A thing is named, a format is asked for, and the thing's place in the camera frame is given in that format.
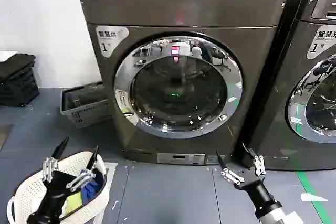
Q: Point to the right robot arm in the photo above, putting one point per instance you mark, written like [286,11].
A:
[275,216]

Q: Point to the white paper scrap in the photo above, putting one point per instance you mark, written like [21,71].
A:
[313,197]

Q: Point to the yellow garment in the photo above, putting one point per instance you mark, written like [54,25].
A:
[74,203]

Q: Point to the white woven laundry basket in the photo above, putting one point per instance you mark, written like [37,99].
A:
[29,190]

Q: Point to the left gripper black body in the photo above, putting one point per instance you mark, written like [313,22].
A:
[52,197]

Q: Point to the black folded cloth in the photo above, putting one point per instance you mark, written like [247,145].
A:
[15,65]

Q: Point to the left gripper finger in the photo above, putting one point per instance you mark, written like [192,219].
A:
[84,178]
[50,169]

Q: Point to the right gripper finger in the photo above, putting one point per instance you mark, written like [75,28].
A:
[259,165]
[231,175]

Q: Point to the stack of black crates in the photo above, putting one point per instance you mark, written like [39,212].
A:
[18,91]

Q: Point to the blue garment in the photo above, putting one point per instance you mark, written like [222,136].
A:
[92,186]

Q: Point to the round glass dryer door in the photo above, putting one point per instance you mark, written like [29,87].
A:
[181,95]

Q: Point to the grey front-load dryer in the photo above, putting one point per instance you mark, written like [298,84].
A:
[183,11]

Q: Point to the grey dryer with drawer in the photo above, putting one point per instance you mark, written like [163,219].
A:
[296,90]

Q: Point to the round chrome-rimmed glass door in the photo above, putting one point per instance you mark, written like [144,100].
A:
[317,108]

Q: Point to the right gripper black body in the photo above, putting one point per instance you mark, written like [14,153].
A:
[260,193]

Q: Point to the grey plastic crate basket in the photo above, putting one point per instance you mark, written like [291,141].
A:
[84,108]

